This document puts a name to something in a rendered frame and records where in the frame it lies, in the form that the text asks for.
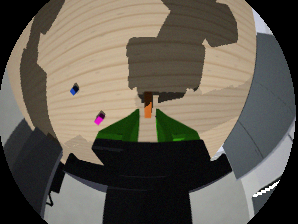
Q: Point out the orange rod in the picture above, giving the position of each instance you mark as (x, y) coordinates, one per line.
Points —
(148, 103)

